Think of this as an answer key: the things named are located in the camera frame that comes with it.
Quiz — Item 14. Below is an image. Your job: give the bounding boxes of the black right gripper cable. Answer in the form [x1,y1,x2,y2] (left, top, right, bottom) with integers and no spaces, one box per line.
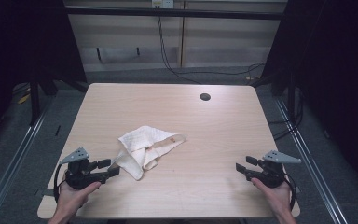
[283,177,298,213]

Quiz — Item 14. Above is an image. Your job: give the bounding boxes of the yellow floor object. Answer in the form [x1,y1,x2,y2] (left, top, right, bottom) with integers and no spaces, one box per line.
[17,92,32,105]

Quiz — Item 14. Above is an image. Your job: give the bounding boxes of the white towel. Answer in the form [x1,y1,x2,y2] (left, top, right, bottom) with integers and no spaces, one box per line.
[111,125,187,182]

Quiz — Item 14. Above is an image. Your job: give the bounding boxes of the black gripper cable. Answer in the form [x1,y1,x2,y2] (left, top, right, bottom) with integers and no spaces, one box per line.
[283,177,298,213]
[52,162,69,203]

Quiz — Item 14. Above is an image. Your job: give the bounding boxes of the black wall cable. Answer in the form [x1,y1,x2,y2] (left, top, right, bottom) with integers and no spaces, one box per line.
[157,15,266,85]

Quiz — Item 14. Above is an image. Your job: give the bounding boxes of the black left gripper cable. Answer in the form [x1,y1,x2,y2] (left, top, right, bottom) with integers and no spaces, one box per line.
[52,162,69,203]

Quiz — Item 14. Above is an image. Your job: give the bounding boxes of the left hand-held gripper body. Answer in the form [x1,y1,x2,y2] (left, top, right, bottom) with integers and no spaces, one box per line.
[59,147,110,191]

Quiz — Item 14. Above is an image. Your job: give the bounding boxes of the person's right hand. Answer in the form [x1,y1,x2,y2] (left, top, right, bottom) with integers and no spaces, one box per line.
[250,177,294,217]

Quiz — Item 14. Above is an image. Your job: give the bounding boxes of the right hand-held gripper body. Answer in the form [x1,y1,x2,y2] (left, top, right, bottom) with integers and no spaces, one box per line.
[244,149,302,189]

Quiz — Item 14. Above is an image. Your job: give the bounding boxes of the metal floor rail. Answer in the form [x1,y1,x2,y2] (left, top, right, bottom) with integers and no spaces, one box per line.
[0,95,56,224]
[272,96,350,224]

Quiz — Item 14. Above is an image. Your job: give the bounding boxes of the black stand leg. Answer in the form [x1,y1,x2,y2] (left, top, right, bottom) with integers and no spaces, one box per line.
[29,79,42,127]

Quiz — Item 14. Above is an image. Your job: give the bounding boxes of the black horizontal bar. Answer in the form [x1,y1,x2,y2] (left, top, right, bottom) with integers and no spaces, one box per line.
[64,7,286,21]

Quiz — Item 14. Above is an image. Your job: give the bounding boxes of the black floor cables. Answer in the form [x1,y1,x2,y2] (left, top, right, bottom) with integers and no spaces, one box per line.
[266,87,305,142]

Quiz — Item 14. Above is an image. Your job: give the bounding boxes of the black curtain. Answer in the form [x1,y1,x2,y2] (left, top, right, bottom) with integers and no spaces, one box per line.
[249,0,358,200]
[0,0,88,153]

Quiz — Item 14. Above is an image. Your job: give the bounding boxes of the white wall socket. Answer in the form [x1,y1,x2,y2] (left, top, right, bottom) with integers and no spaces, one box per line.
[151,0,175,9]

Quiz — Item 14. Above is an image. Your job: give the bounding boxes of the person's left hand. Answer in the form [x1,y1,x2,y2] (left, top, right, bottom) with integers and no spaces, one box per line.
[55,181,103,217]

